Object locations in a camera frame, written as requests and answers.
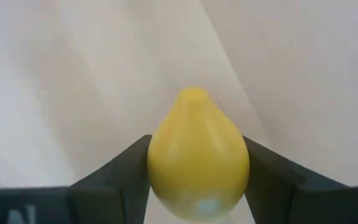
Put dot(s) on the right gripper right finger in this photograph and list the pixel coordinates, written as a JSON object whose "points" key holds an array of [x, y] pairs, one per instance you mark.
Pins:
{"points": [[284, 193]]}

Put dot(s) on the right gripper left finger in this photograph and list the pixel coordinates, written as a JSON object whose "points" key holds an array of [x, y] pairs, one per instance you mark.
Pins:
{"points": [[113, 193]]}

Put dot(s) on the yellow plastic lemon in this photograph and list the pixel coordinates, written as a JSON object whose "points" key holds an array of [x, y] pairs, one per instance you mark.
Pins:
{"points": [[197, 161]]}

